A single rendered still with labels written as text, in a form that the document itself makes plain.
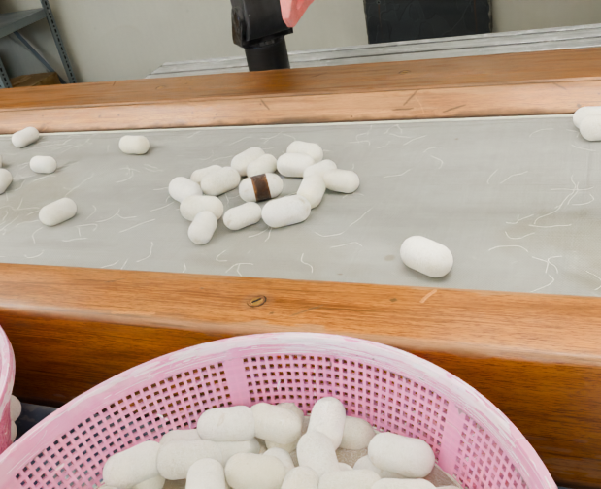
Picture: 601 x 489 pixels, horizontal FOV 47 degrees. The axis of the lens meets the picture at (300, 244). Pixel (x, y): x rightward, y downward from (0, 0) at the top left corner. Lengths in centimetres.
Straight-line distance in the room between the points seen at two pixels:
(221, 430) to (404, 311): 12
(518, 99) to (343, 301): 34
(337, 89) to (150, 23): 235
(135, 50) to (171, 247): 260
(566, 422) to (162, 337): 23
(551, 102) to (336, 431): 41
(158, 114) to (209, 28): 212
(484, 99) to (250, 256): 29
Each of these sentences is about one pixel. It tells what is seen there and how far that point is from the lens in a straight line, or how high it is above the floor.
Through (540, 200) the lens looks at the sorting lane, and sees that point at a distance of 53.
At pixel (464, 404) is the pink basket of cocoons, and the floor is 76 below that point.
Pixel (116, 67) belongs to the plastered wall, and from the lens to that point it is 321.
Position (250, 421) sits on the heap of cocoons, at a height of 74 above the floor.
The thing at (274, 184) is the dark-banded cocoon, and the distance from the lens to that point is 57.
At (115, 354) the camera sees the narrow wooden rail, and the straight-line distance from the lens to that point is 47.
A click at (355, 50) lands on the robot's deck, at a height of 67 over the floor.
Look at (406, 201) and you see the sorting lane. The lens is 55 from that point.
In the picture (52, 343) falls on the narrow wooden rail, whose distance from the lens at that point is 50.
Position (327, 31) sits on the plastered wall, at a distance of 275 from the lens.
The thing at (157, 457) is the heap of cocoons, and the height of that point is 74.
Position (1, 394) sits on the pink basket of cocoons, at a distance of 41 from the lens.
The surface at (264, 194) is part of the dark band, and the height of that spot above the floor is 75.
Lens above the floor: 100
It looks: 30 degrees down
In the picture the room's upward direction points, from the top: 12 degrees counter-clockwise
